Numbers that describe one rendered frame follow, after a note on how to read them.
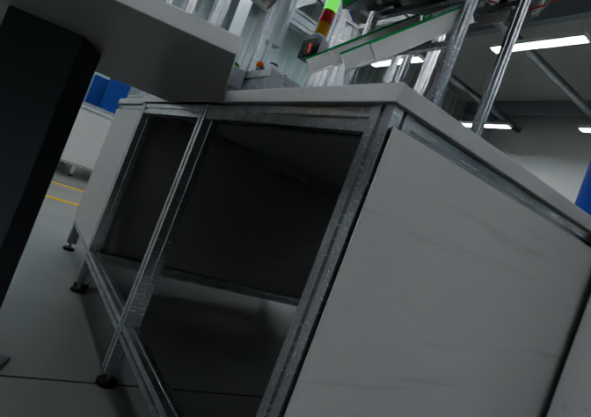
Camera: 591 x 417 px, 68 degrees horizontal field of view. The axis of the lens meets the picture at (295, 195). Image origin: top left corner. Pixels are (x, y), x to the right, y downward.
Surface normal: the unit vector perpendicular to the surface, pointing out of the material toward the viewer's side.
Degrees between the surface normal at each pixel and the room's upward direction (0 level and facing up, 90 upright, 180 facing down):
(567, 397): 90
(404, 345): 90
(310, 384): 90
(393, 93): 90
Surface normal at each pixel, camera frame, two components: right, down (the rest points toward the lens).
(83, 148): 0.51, 0.17
